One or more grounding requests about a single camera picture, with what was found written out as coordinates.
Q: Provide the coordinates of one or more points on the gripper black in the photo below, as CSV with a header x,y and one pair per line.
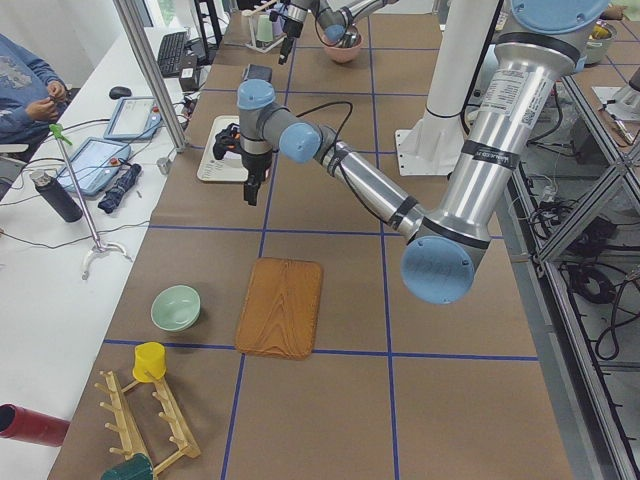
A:
x,y
256,167
291,26

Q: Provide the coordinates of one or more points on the white round plate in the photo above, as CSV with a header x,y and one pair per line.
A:
x,y
232,156

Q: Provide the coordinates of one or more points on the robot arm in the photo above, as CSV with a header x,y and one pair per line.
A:
x,y
497,64
333,23

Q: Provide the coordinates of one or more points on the cream bear print tray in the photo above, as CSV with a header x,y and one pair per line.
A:
x,y
212,170

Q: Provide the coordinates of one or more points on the green cup on rack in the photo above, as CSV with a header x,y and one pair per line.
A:
x,y
264,34

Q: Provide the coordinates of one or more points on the folded grey cloth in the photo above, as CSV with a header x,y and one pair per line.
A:
x,y
258,72

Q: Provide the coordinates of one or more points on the wooden stick on rack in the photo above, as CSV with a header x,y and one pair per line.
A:
x,y
258,7

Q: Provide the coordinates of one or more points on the pink bowl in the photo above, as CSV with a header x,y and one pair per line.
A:
x,y
340,55

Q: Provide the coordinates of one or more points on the metal scoop in bowl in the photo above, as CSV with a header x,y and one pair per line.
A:
x,y
350,38

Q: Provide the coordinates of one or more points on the black keyboard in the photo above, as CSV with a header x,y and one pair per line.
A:
x,y
171,52

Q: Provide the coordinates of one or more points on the folded dark blue umbrella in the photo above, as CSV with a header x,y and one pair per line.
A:
x,y
116,193

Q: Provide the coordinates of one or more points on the wooden cutting board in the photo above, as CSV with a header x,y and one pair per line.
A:
x,y
280,311

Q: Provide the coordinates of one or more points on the far teach pendant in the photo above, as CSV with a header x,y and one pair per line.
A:
x,y
134,118

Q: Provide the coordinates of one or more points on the teach pendant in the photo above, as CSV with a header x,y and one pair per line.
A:
x,y
134,118
96,162

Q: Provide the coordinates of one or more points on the green bowl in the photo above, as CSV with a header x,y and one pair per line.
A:
x,y
176,308

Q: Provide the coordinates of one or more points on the near teach pendant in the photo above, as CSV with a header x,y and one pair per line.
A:
x,y
96,162

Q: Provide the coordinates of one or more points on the black computer mouse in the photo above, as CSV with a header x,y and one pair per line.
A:
x,y
118,92

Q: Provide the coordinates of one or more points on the yellow cup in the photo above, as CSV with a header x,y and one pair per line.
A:
x,y
149,362

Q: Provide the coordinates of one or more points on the black thermos bottle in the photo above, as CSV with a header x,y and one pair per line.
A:
x,y
56,196

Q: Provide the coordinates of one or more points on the metal stand with green clip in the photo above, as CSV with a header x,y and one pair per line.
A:
x,y
99,249

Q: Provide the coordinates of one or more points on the seated person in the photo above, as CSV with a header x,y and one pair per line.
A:
x,y
33,96

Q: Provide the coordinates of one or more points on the wooden mug rack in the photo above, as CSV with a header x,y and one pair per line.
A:
x,y
149,423

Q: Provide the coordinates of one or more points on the dark green cup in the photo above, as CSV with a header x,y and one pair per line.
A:
x,y
138,467

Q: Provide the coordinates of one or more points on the red bottle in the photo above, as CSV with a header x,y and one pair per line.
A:
x,y
21,424

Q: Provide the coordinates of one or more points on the white wire cup rack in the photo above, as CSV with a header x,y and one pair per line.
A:
x,y
264,44

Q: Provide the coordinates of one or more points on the aluminium frame post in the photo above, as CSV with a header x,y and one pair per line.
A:
x,y
135,31

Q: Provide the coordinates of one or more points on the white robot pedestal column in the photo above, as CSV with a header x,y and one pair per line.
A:
x,y
432,147

